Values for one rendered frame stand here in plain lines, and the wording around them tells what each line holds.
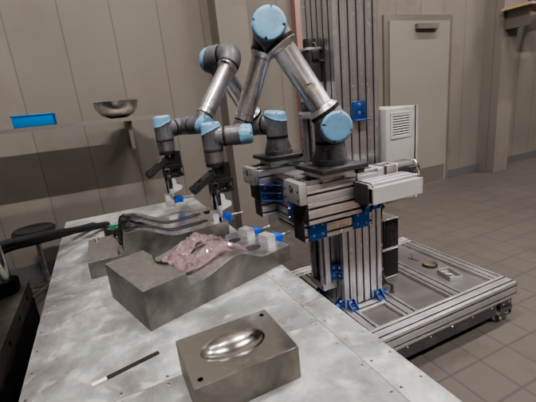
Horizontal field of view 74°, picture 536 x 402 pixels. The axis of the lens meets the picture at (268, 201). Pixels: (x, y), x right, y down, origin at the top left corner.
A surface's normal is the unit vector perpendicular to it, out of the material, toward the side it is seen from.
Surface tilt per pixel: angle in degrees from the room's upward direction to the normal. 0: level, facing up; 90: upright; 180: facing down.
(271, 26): 84
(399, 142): 90
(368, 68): 90
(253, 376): 90
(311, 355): 0
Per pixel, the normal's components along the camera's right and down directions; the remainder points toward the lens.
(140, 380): -0.10, -0.96
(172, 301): 0.68, 0.13
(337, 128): 0.08, 0.36
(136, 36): 0.41, 0.20
